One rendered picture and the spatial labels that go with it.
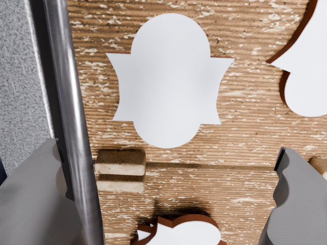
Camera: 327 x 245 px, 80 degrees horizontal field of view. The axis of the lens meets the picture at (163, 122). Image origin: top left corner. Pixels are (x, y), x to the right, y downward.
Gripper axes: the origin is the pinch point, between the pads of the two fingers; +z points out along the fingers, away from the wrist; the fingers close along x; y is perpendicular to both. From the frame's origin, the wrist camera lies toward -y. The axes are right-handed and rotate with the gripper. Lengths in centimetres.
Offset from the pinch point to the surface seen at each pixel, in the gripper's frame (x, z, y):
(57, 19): -11.1, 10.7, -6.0
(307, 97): 14.1, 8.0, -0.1
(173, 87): 0.5, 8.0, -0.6
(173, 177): 1.4, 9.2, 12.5
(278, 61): 10.0, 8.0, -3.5
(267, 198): 15.3, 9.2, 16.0
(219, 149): 6.8, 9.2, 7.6
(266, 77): 10.0, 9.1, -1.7
